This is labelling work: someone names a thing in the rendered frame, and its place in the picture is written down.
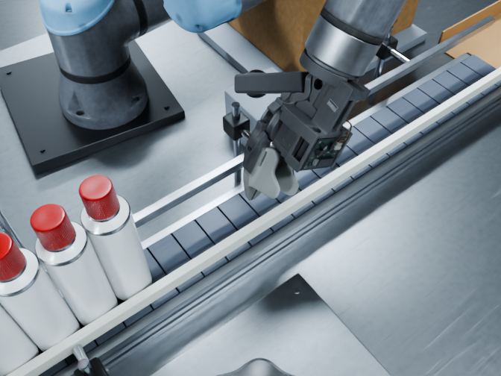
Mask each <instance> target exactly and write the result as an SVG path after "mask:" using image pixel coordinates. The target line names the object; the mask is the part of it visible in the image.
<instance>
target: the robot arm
mask: <svg viewBox="0 0 501 376"><path fill-rule="evenodd" d="M38 1H39V4H40V10H41V17H42V22H43V24H44V26H45V27H46V29H47V32H48V35H49V39H50V41H51V45H52V48H53V50H54V54H55V57H56V59H57V63H58V66H59V68H60V84H59V93H58V97H59V102H60V106H61V109H62V111H63V114H64V116H65V117H66V118H67V119H68V120H69V121H70V122H71V123H73V124H74V125H77V126H79V127H81V128H86V129H90V130H107V129H112V128H117V127H120V126H123V125H125V124H127V123H129V122H131V121H133V120H134V119H135V118H136V117H137V116H139V115H140V113H141V112H142V111H143V110H144V109H145V107H146V104H147V102H148V91H147V87H146V83H145V80H144V78H143V77H142V75H141V73H140V72H139V70H138V69H137V67H136V65H135V64H134V62H133V61H132V59H131V57H130V49H129V45H128V44H129V43H130V42H131V41H133V40H135V39H137V38H139V37H141V36H143V35H145V34H147V33H149V32H151V31H153V30H155V29H157V28H159V27H161V26H163V25H165V24H167V23H169V22H170V21H172V20H173V21H174V22H175V23H176V24H177V25H179V26H180V27H181V28H182V29H184V30H186V31H188V32H192V33H203V32H205V31H208V30H211V29H213V28H216V27H218V26H219V25H223V24H224V23H228V22H232V21H233V20H234V19H236V18H237V17H238V16H239V15H240V14H242V13H244V12H245V11H247V10H250V9H251V8H253V7H255V6H257V5H258V4H261V3H262V2H264V1H266V0H38ZM406 2H407V0H326V2H325V4H324V6H323V8H322V10H321V12H320V13H319V15H318V18H317V19H316V21H315V24H314V26H313V28H312V30H311V32H310V34H309V36H308V38H307V40H306V42H305V47H306V48H305V49H304V50H303V53H302V55H301V56H300V59H299V62H300V64H301V66H302V67H303V68H304V69H305V70H306V71H307V72H271V73H266V72H263V71H262V70H259V69H254V70H251V71H249V72H247V74H237V75H235V78H234V90H235V92H236V93H246V94H247V95H248V96H249V97H251V98H261V97H263V96H265V95H266V94H281V95H280V97H277V98H276V100H275V101H273V102H271V103H270V104H269V105H268V106H267V109H266V110H265V112H264V113H263V115H262V116H261V118H260V120H258V121H257V123H256V127H255V128H254V130H253V131H252V133H251V134H250V136H249V138H248V141H247V143H246V146H245V153H244V159H243V167H244V171H243V182H244V189H245V195H246V198H247V199H248V200H249V201H250V200H254V199H255V198H256V197H257V196H258V195H260V194H261V193H263V194H264V195H266V196H268V197H269V198H277V196H278V195H279V194H280V191H281V192H284V193H285V194H286V195H294V194H295V193H296V192H297V191H298V188H299V184H298V182H297V178H296V177H295V175H294V170H295V171H296V172H299V171H305V170H311V169H322V168H327V167H330V168H332V167H334V165H335V163H336V161H337V159H338V158H339V156H340V155H341V153H342V152H343V150H344V148H345V146H346V145H347V143H348V142H349V140H350V138H351V137H352V135H353V133H352V132H351V129H352V124H351V123H350V122H349V121H347V120H346V118H347V117H348V115H349V113H350V111H351V110H352V109H353V106H354V105H355V103H356V101H365V100H366V98H367V97H368V95H369V93H370V92H371V90H369V89H368V88H367V87H366V86H365V85H363V84H362V83H361V82H359V79H360V76H363V75H364V74H365V72H366V70H367V69H368V67H369V66H370V64H371V61H372V60H373V58H374V57H375V55H376V53H377V52H378V50H379V48H380V46H381V45H382V43H383V41H384V39H385V38H386V36H387V34H388V32H389V31H390V29H391V27H392V25H393V24H394V22H395V20H396V19H397V17H398V16H399V14H400V11H401V10H402V9H403V7H404V5H405V3H406ZM345 121H347V122H348V123H350V130H348V129H347V128H346V127H345V126H343V124H344V122H345ZM271 142H272V145H271ZM270 145H271V147H270Z"/></svg>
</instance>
